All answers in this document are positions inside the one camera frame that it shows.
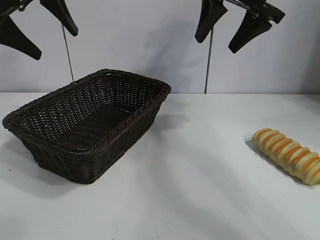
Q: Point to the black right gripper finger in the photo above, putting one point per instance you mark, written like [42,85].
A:
[208,21]
[250,31]

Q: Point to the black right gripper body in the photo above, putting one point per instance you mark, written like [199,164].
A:
[265,10]

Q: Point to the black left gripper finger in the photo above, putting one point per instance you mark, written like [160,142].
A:
[18,38]
[61,16]

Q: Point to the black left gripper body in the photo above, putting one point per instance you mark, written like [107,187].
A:
[11,6]

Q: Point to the dark brown wicker basket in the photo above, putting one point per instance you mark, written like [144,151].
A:
[82,117]

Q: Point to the long sliced bread loaf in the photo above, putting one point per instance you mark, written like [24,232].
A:
[287,155]

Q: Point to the thin metal rod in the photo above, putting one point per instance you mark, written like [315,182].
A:
[69,57]
[208,65]

